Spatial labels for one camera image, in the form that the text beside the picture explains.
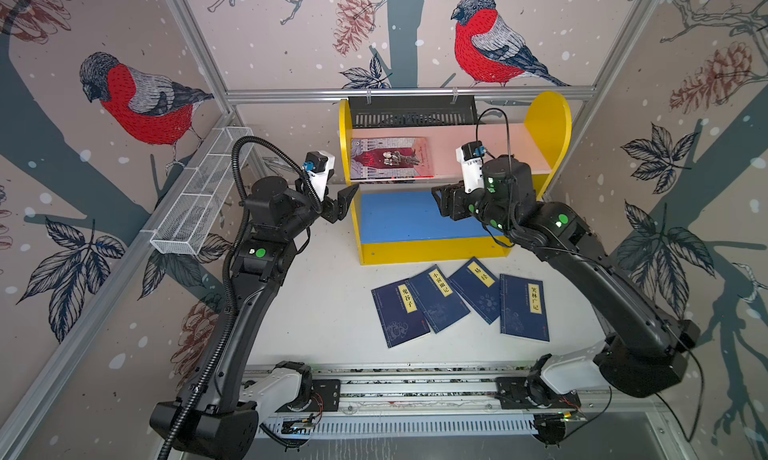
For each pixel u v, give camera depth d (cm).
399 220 92
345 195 57
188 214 73
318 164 51
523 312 86
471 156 53
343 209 59
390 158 71
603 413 70
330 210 56
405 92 95
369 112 95
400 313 87
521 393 73
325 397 73
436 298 90
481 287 92
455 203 55
